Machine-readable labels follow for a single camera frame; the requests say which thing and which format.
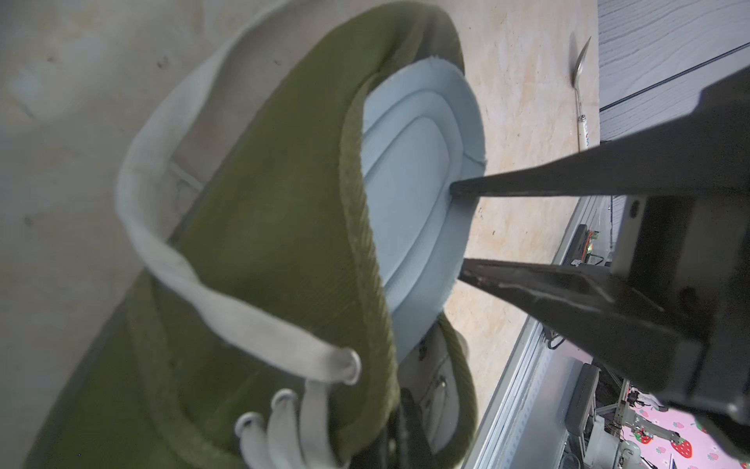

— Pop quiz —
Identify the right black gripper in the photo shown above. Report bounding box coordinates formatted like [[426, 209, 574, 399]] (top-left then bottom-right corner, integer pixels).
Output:
[[450, 68, 749, 457]]

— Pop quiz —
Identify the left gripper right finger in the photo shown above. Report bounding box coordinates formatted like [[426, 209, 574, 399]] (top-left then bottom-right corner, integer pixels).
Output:
[[393, 391, 436, 469]]

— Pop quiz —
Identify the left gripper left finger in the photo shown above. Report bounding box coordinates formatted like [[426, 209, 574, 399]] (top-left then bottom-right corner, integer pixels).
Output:
[[350, 430, 391, 469]]

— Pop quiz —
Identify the olive green shoe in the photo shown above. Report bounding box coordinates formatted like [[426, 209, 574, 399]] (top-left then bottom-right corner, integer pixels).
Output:
[[23, 1, 478, 468]]

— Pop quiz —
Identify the grey insole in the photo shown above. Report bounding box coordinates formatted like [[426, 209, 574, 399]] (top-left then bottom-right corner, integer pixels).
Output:
[[361, 57, 486, 362]]

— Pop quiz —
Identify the aluminium rail base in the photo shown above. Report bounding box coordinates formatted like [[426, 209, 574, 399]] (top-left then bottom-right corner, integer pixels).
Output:
[[457, 197, 613, 468]]

